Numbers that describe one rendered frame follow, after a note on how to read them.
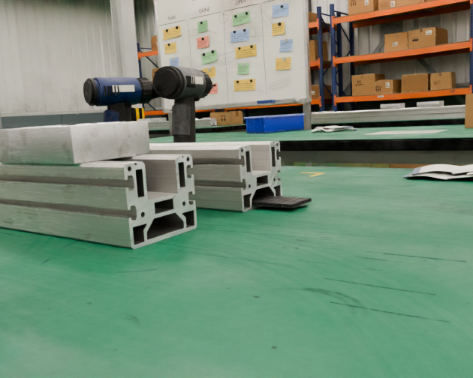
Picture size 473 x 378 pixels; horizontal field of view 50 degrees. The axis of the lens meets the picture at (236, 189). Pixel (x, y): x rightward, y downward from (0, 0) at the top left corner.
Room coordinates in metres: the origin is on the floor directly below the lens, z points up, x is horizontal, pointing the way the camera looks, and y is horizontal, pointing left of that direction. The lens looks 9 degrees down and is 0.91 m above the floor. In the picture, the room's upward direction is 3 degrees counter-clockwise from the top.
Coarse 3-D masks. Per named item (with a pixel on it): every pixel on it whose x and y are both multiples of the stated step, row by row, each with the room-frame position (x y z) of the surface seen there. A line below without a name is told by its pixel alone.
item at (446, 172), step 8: (416, 168) 0.89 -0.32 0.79; (424, 168) 0.85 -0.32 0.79; (432, 168) 0.83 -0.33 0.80; (440, 168) 0.83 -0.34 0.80; (448, 168) 0.83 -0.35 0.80; (456, 168) 0.83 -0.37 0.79; (464, 168) 0.81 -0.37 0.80; (472, 168) 0.80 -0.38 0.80; (408, 176) 0.84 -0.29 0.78; (432, 176) 0.81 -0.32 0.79; (440, 176) 0.80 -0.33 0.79; (448, 176) 0.80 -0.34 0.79; (456, 176) 0.79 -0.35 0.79; (464, 176) 0.78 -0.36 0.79; (472, 176) 0.77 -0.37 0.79
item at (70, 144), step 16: (16, 128) 0.58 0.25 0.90; (32, 128) 0.56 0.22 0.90; (48, 128) 0.54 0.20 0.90; (64, 128) 0.53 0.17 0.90; (80, 128) 0.53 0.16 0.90; (96, 128) 0.55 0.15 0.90; (112, 128) 0.56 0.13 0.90; (128, 128) 0.58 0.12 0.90; (144, 128) 0.60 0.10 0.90; (0, 144) 0.60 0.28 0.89; (16, 144) 0.58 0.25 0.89; (32, 144) 0.56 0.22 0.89; (48, 144) 0.54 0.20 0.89; (64, 144) 0.53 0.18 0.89; (80, 144) 0.53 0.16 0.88; (96, 144) 0.54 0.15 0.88; (112, 144) 0.56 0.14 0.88; (128, 144) 0.58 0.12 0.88; (144, 144) 0.60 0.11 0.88; (0, 160) 0.61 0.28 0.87; (16, 160) 0.59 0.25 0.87; (32, 160) 0.56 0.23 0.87; (48, 160) 0.55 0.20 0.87; (64, 160) 0.53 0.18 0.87; (80, 160) 0.53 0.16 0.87; (96, 160) 0.54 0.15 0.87; (112, 160) 0.58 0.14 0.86
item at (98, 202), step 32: (128, 160) 0.58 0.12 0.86; (160, 160) 0.55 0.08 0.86; (0, 192) 0.62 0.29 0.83; (32, 192) 0.58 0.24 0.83; (64, 192) 0.54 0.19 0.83; (96, 192) 0.51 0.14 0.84; (128, 192) 0.49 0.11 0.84; (160, 192) 0.56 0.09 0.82; (192, 192) 0.56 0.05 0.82; (0, 224) 0.63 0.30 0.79; (32, 224) 0.58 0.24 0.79; (64, 224) 0.55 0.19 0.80; (96, 224) 0.51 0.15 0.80; (128, 224) 0.48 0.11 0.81; (160, 224) 0.57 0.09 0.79; (192, 224) 0.56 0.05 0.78
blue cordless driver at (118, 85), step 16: (96, 80) 1.07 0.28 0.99; (112, 80) 1.08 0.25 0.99; (128, 80) 1.10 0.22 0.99; (144, 80) 1.13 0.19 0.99; (96, 96) 1.05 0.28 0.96; (112, 96) 1.07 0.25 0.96; (128, 96) 1.09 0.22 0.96; (144, 96) 1.12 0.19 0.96; (112, 112) 1.08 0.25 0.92; (128, 112) 1.10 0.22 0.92
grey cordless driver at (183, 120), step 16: (160, 80) 0.92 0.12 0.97; (176, 80) 0.91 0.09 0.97; (192, 80) 0.95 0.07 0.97; (208, 80) 1.02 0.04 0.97; (160, 96) 0.92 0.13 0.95; (176, 96) 0.93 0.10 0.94; (192, 96) 0.97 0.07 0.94; (176, 112) 0.94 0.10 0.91; (192, 112) 0.97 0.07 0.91; (176, 128) 0.94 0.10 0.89; (192, 128) 0.96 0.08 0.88
